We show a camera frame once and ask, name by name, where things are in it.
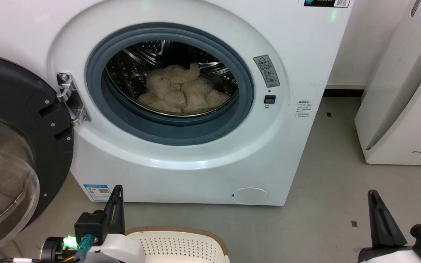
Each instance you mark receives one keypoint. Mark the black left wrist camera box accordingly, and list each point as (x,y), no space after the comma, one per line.
(90,226)

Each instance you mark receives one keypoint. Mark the grey warning sticker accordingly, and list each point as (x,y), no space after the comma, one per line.
(267,71)

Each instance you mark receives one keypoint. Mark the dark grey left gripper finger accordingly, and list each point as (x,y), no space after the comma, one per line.
(115,213)

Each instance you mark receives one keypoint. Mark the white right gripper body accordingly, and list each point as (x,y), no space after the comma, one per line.
(386,255)

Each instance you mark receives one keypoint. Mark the black baseboard strip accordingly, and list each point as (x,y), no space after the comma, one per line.
(342,92)

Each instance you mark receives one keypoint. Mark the black door latch socket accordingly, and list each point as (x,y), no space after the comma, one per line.
(269,99)

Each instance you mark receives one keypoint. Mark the blue energy label sticker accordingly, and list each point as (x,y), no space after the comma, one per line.
(97,192)

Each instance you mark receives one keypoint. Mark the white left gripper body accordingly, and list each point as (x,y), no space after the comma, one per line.
(122,248)

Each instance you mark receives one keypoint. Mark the white front-load washing machine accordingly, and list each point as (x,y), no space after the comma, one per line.
(196,175)

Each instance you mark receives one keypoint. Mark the cream plush toy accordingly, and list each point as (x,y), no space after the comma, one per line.
(190,95)

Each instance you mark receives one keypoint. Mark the metal door hinge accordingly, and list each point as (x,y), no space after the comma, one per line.
(75,106)

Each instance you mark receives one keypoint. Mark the white air purifier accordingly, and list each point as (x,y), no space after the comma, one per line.
(400,120)

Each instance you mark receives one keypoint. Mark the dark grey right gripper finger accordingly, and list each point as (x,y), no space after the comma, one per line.
(384,223)

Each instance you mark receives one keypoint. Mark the steel washing drum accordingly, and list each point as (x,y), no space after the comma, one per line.
(133,65)

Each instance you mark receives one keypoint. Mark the black washing machine door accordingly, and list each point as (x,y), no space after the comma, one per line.
(13,84)

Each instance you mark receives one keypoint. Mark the black label with QR code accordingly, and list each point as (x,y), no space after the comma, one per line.
(323,3)

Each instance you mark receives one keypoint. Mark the round white filter cover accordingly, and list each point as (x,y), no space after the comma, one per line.
(249,195)

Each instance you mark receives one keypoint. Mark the small printed text sticker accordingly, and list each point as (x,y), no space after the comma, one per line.
(302,109)

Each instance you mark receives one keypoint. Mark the white perforated laundry basket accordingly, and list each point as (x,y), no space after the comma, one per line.
(181,246)

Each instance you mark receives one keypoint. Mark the grey rubber door gasket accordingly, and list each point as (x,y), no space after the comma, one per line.
(159,128)

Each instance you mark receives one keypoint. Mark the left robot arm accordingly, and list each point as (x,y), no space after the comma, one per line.
(52,249)

